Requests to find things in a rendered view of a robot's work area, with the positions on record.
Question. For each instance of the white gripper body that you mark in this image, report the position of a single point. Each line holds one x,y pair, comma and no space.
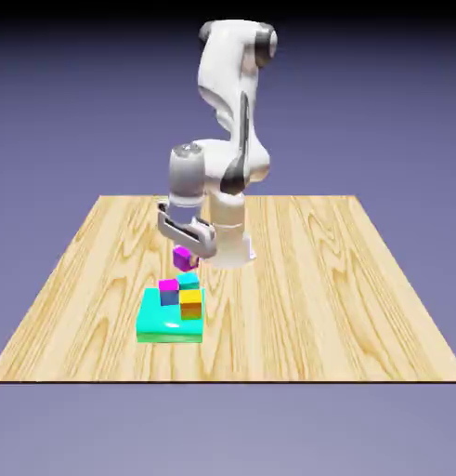
183,232

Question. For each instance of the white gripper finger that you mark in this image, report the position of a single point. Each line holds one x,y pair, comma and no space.
194,261

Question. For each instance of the small purple cube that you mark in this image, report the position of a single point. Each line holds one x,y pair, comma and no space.
181,258

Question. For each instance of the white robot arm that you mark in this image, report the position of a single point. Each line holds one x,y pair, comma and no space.
227,74

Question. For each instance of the small cyan cube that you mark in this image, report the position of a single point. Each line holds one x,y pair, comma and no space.
188,280

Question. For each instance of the small magenta cube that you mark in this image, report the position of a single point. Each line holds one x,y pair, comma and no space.
169,292

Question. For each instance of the small yellow cube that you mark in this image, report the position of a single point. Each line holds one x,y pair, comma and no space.
191,304

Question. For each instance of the large cyan box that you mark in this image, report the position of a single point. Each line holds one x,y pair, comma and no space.
164,323

